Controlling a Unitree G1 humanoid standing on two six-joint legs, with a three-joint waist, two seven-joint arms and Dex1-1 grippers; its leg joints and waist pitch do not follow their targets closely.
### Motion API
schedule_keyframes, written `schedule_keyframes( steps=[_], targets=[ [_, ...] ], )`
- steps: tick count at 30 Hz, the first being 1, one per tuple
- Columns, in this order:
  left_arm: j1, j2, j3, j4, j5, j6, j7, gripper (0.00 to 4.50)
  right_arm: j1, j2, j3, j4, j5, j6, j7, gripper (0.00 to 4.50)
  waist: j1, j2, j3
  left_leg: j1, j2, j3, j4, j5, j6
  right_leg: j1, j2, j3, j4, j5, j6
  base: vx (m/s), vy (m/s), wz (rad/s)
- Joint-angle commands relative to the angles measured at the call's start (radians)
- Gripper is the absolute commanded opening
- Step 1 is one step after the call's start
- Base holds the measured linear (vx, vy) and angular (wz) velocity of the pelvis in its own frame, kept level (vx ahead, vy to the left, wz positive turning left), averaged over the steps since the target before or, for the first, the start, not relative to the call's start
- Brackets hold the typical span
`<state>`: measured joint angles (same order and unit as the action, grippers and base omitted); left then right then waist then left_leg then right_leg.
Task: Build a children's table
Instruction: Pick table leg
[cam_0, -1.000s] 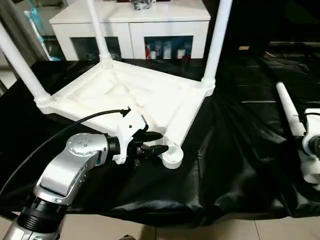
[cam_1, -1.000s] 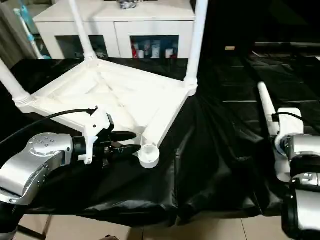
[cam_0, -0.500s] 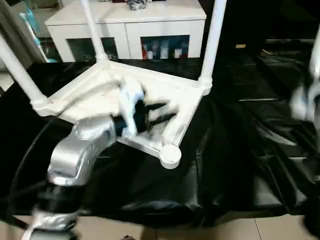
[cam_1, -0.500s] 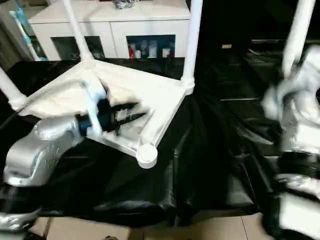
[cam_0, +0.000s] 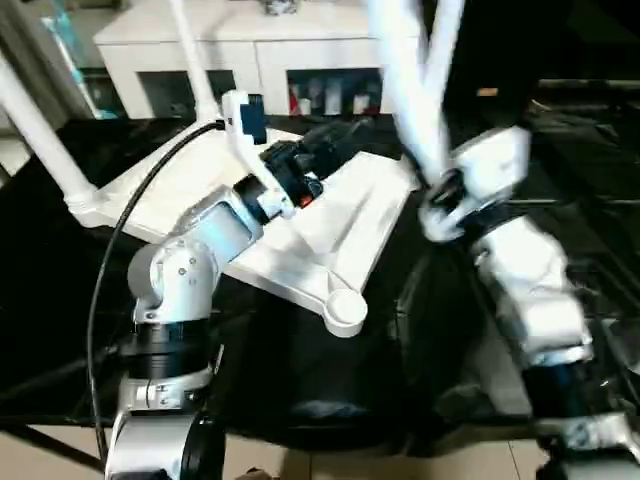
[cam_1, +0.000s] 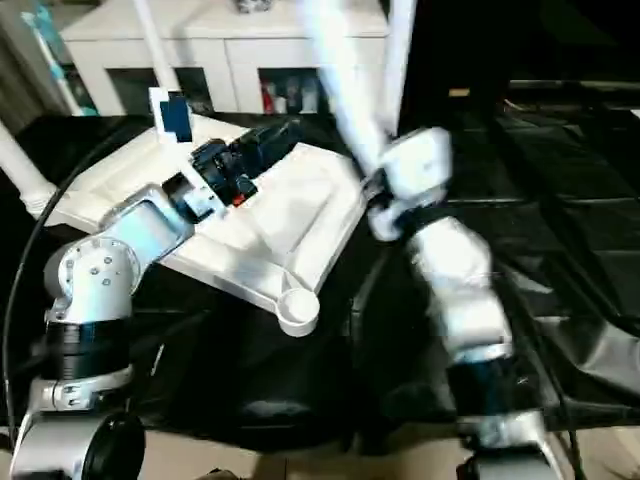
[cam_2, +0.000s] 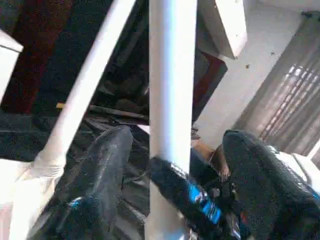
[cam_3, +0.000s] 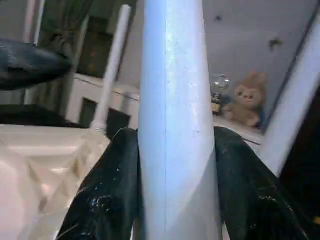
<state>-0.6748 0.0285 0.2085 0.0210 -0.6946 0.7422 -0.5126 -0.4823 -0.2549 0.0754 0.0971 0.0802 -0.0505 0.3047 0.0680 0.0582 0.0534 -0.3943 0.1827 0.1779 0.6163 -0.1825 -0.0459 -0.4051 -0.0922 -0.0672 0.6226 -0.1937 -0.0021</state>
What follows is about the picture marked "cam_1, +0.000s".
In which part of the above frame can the white cabinet with glass doors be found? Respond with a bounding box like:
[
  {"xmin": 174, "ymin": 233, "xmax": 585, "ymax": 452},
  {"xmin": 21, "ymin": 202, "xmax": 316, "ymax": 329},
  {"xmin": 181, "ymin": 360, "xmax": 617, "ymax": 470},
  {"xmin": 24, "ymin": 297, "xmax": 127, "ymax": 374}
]
[{"xmin": 58, "ymin": 0, "xmax": 393, "ymax": 118}]

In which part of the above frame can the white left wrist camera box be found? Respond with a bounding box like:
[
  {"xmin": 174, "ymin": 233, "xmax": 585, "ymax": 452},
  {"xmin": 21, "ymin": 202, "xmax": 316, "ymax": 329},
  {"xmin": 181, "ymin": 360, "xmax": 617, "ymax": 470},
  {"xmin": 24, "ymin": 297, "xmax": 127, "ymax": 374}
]
[{"xmin": 147, "ymin": 87, "xmax": 197, "ymax": 144}]

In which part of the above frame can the light blue plastic item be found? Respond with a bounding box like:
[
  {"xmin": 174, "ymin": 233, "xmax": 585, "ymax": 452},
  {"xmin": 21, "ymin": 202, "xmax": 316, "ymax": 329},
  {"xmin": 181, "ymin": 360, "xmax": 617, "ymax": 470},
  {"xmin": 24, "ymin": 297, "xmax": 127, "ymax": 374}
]
[{"xmin": 22, "ymin": 3, "xmax": 93, "ymax": 116}]

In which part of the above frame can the white plastic table leg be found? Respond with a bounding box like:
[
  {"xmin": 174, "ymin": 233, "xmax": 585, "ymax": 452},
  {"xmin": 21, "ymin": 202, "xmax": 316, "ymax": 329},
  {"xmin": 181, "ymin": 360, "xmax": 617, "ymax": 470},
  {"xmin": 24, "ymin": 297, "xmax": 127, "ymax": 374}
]
[
  {"xmin": 296, "ymin": 0, "xmax": 393, "ymax": 186},
  {"xmin": 132, "ymin": 0, "xmax": 183, "ymax": 93},
  {"xmin": 0, "ymin": 118, "xmax": 57, "ymax": 219},
  {"xmin": 378, "ymin": 0, "xmax": 419, "ymax": 138}
]

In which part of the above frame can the white plastic table top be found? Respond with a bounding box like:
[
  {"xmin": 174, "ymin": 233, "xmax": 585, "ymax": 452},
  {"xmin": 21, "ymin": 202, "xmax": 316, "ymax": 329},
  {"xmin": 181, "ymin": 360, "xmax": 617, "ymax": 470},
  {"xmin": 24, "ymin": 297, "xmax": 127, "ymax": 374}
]
[{"xmin": 44, "ymin": 112, "xmax": 373, "ymax": 338}]

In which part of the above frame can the black mat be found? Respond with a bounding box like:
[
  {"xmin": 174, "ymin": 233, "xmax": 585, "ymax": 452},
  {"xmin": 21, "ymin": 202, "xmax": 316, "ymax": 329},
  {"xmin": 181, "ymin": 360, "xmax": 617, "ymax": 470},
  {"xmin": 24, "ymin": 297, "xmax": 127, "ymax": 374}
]
[{"xmin": 0, "ymin": 85, "xmax": 640, "ymax": 456}]

